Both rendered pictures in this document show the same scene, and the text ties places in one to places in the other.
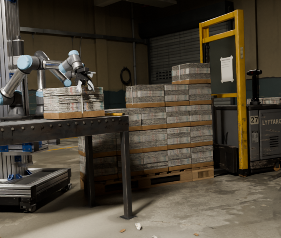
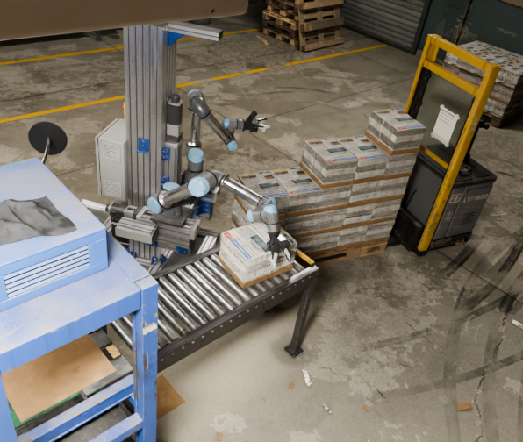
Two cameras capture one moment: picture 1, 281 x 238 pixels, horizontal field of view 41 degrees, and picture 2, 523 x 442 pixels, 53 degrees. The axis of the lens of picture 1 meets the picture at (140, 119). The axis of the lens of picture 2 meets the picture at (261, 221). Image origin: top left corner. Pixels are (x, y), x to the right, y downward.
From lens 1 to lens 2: 2.20 m
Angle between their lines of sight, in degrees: 33
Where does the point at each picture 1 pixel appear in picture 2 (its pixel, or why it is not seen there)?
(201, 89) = (404, 160)
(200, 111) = (393, 185)
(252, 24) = not seen: outside the picture
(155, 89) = (347, 166)
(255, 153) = (441, 232)
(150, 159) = (318, 241)
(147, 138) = (321, 220)
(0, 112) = (145, 191)
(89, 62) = not seen: outside the picture
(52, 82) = not seen: outside the picture
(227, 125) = (418, 182)
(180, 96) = (375, 171)
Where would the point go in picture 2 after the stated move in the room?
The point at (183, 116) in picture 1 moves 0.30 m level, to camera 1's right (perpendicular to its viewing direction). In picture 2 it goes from (371, 193) to (405, 196)
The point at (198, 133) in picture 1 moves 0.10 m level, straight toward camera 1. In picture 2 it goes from (382, 210) to (383, 217)
